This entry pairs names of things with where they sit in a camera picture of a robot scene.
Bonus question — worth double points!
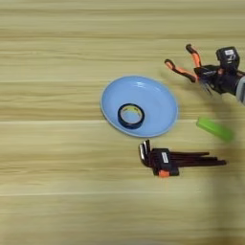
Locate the black tape roll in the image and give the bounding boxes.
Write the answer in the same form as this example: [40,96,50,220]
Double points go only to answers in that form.
[117,102,145,130]

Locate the green rectangular block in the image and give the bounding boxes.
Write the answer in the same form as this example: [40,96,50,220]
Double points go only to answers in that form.
[195,116,234,143]

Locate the light blue round plate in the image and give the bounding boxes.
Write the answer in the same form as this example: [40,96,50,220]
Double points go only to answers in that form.
[100,75,179,138]

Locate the black hex key set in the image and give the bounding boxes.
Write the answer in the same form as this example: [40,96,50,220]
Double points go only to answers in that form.
[138,139,228,178]

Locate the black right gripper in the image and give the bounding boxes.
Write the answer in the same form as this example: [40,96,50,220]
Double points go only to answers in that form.
[193,64,239,96]

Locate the orange black needle-nose pliers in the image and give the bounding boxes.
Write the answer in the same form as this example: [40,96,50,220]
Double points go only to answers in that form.
[164,43,214,98]

